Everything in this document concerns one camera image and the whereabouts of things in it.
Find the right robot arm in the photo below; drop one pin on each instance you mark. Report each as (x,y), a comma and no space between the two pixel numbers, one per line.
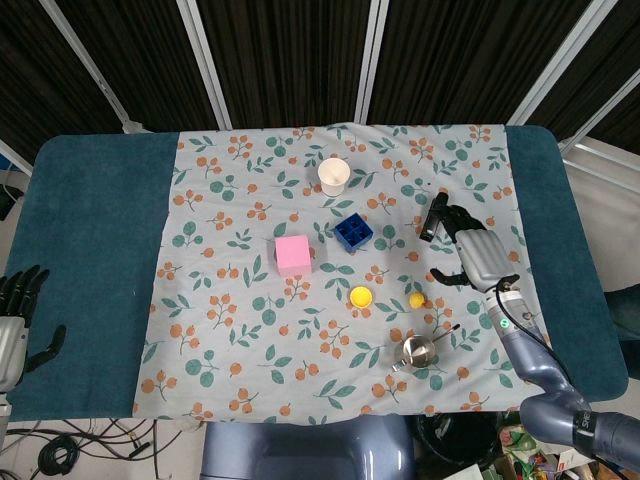
(545,370)

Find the blue-grey robot torso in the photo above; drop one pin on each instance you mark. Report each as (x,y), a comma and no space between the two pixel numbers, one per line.
(305,450)

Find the small steel saucepan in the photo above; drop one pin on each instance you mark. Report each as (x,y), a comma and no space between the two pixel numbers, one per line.
(419,351)

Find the blue grid block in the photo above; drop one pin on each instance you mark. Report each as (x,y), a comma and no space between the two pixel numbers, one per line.
(354,232)

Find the yellow soft object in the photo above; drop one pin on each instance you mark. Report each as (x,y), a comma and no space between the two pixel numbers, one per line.
(416,299)

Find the floral tablecloth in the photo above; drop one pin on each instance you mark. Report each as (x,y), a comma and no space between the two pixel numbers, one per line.
(320,270)

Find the yellow round lid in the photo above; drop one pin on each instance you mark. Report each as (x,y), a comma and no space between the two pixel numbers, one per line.
(360,296)

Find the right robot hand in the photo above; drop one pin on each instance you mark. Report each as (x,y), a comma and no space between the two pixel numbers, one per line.
(481,252)

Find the pink cube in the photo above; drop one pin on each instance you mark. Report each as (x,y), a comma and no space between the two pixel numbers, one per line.
(293,255)

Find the black waste bin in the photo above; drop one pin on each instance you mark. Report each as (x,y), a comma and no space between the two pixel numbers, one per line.
(457,445)

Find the white paper cup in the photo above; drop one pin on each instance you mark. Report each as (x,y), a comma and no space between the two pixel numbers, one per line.
(333,176)

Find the colourful packaging pile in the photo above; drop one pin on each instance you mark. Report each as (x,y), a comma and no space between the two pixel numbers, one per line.
(545,452)

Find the black stapler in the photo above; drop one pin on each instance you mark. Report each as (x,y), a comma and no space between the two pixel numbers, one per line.
(432,219)

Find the teal table cover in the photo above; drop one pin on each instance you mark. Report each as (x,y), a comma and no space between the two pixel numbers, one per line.
(90,260)

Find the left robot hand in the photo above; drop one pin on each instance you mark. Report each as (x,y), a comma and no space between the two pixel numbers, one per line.
(11,320)

